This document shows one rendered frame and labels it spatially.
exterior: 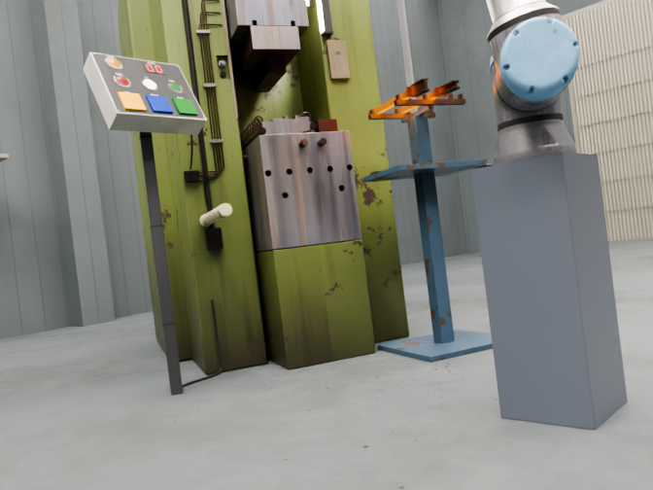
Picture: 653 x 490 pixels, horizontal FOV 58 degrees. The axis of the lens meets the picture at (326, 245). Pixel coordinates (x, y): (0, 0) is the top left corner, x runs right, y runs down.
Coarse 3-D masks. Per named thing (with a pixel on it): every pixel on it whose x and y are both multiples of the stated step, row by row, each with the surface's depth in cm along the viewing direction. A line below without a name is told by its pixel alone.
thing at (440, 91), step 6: (450, 84) 213; (456, 84) 211; (438, 90) 218; (444, 90) 216; (450, 90) 213; (432, 96) 222; (438, 96) 219; (444, 96) 221; (402, 108) 241; (408, 108) 237; (414, 108) 237
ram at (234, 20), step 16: (224, 0) 246; (240, 0) 231; (256, 0) 233; (272, 0) 236; (288, 0) 238; (304, 0) 240; (240, 16) 231; (256, 16) 233; (272, 16) 235; (288, 16) 238; (304, 16) 240; (240, 32) 238
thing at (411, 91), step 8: (424, 80) 206; (408, 88) 212; (416, 88) 211; (424, 88) 206; (400, 96) 219; (408, 96) 214; (416, 96) 213; (384, 104) 231; (392, 104) 226; (368, 112) 244; (376, 112) 238
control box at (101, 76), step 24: (96, 72) 193; (120, 72) 198; (144, 72) 205; (168, 72) 213; (96, 96) 194; (144, 96) 197; (168, 96) 205; (192, 96) 213; (120, 120) 189; (144, 120) 194; (168, 120) 200; (192, 120) 206
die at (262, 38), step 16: (256, 32) 233; (272, 32) 235; (288, 32) 237; (240, 48) 251; (256, 48) 232; (272, 48) 235; (288, 48) 237; (240, 64) 254; (256, 64) 251; (240, 80) 271
